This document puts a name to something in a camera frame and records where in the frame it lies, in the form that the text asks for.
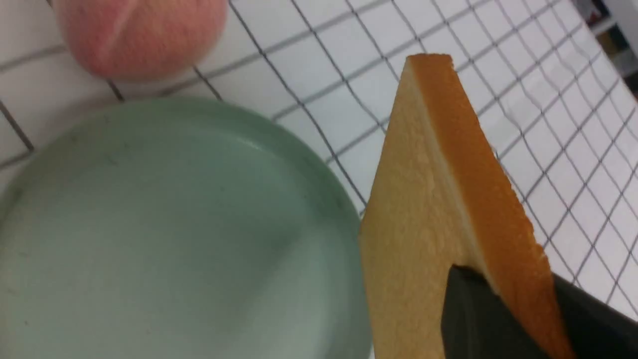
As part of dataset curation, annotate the pink peach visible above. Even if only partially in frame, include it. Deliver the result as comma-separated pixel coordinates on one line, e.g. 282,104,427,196
51,0,228,81

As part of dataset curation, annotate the white grid tablecloth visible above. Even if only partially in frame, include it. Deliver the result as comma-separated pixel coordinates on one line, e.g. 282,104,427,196
0,0,638,359

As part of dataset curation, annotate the light green plate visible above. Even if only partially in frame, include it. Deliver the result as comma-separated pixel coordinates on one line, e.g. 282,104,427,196
1,98,373,359

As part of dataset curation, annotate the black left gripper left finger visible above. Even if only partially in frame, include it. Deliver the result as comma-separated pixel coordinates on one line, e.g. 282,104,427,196
441,265,548,359

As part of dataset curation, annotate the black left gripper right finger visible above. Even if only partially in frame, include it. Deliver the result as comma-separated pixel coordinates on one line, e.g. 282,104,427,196
554,274,638,359

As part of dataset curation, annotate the toast slice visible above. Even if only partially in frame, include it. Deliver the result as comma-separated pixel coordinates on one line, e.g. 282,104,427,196
358,54,576,359

